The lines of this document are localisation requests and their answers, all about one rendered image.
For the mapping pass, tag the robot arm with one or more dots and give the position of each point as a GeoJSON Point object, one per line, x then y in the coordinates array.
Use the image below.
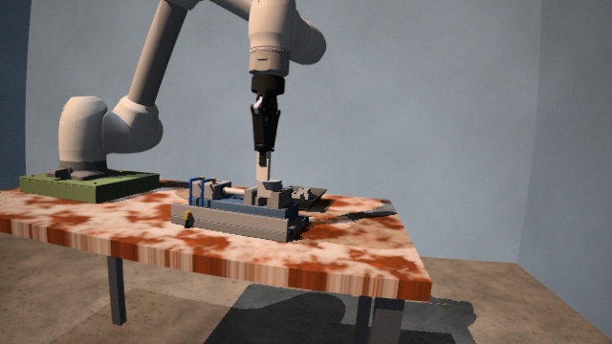
{"type": "Point", "coordinates": [88, 131]}

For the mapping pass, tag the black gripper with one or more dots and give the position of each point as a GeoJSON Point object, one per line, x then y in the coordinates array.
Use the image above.
{"type": "Point", "coordinates": [267, 88]}

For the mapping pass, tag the dark grey flat bar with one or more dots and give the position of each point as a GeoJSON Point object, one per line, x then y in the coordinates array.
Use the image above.
{"type": "Point", "coordinates": [259, 201]}

